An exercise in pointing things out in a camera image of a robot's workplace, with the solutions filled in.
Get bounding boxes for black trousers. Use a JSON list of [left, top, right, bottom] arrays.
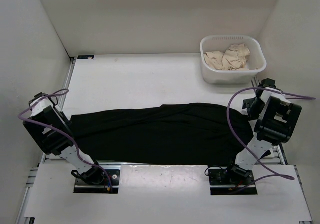
[[70, 103, 254, 167]]

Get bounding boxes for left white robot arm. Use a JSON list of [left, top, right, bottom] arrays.
[[18, 92, 108, 185]]

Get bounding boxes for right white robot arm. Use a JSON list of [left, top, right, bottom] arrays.
[[224, 78, 302, 184]]

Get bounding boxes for beige trousers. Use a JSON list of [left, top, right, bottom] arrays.
[[204, 43, 251, 71]]

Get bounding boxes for white plastic basket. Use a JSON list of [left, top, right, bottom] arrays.
[[200, 35, 267, 85]]

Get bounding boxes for black corner label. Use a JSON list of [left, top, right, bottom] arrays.
[[77, 55, 95, 60]]

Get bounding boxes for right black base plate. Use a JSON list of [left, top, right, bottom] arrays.
[[204, 166, 258, 196]]

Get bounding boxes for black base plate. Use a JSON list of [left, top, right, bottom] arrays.
[[71, 166, 121, 195], [204, 166, 258, 196]]

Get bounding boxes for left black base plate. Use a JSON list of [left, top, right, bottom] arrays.
[[71, 166, 121, 195]]

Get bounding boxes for aluminium frame rail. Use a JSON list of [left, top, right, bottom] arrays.
[[58, 57, 77, 109]]

